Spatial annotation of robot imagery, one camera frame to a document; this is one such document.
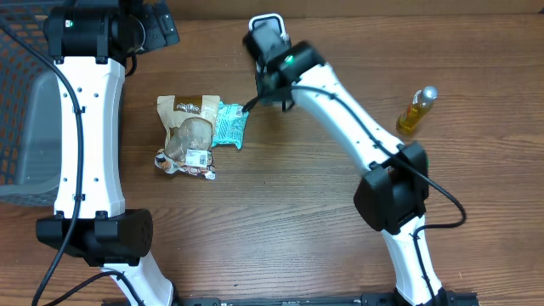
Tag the yellow oil bottle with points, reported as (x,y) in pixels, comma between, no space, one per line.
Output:
(418,108)

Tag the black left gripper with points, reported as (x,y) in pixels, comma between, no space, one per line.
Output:
(163,31)

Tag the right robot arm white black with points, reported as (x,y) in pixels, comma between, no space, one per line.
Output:
(393,187)

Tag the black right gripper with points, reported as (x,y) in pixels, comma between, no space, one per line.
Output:
(272,94)

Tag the teal snack packet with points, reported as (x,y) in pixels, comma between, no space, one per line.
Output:
(230,125)

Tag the dark grey plastic basket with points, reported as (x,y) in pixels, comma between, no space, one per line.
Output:
(30,128)

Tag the brown snack bag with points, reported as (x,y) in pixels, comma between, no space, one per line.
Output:
(190,123)

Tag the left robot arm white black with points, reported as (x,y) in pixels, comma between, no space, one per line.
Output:
(92,46)

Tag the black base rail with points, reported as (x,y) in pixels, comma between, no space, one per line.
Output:
(448,298)

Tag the white barcode scanner stand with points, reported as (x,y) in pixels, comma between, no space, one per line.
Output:
(273,20)

